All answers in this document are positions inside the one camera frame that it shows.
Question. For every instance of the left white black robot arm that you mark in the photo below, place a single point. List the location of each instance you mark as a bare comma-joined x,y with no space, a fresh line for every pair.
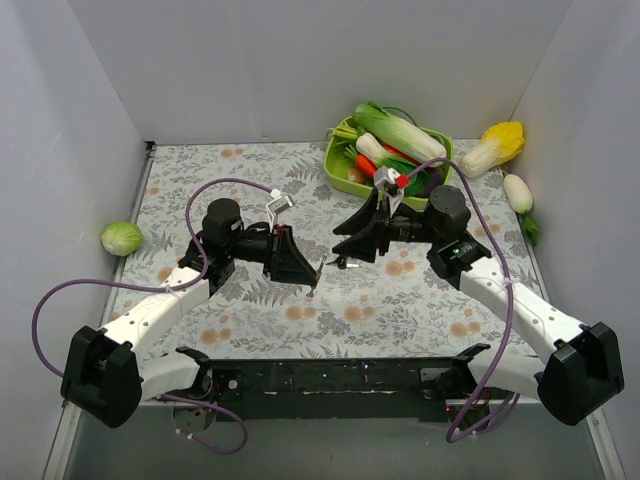
108,373

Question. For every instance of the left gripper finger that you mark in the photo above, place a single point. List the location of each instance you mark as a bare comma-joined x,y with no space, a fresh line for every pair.
281,275
295,262

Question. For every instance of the green plastic tray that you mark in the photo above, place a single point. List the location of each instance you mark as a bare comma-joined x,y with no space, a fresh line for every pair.
337,166

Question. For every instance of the toy white radish on table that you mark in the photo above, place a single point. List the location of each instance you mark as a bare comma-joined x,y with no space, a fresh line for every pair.
521,201

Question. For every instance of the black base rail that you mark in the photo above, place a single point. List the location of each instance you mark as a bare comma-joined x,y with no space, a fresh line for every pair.
366,388

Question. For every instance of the toy orange carrot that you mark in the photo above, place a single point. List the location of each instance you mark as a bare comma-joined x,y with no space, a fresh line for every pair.
366,166

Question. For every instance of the black-headed key bunch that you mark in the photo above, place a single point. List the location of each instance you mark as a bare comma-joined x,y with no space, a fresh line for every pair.
342,262

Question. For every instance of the toy yellow-leaf cabbage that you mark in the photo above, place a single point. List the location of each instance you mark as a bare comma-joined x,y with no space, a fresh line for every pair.
499,144

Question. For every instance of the toy red pepper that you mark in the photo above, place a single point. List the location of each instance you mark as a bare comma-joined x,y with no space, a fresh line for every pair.
396,152

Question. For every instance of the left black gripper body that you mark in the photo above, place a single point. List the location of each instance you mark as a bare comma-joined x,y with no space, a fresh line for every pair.
273,253

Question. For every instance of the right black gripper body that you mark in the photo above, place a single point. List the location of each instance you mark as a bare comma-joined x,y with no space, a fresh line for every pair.
381,230

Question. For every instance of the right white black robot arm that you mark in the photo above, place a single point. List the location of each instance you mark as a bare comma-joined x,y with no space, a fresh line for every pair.
576,368

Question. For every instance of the toy green leafy vegetable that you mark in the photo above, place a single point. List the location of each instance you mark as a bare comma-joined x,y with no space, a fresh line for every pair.
417,184

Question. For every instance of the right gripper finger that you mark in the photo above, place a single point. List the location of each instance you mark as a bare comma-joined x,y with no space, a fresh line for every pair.
363,222
361,246

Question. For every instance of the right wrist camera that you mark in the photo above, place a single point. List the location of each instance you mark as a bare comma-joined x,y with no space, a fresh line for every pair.
391,184

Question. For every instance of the large toy napa cabbage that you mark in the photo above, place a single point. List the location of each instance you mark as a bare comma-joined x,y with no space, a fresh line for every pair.
399,133

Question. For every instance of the toy purple eggplant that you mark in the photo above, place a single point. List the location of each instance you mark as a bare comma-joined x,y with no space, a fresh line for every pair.
436,176

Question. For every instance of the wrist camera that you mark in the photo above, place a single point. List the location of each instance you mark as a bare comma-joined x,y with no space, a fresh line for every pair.
391,184
278,203

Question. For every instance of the toy round green cabbage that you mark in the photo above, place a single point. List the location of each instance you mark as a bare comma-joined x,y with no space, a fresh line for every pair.
121,238

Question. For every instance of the floral table mat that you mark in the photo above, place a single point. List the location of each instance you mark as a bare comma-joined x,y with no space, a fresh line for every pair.
393,307

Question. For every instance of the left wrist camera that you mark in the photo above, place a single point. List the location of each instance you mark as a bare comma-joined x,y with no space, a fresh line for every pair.
278,203

